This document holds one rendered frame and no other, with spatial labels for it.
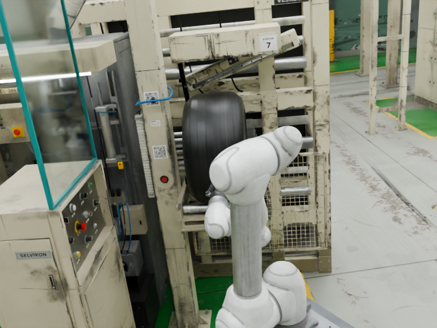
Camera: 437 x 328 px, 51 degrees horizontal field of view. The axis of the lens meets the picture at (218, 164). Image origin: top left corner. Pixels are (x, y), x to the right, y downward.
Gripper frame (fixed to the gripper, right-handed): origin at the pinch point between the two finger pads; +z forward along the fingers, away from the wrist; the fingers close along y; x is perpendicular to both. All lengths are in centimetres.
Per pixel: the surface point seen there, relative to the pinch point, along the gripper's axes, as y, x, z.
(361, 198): -112, 141, 180
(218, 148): -0.3, -13.3, 6.8
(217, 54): -1, -44, 57
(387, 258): -109, 127, 80
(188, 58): 15, -44, 57
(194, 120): 11.1, -24.6, 16.7
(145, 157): 41.5, -1.0, 26.2
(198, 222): 16.8, 35.4, 14.2
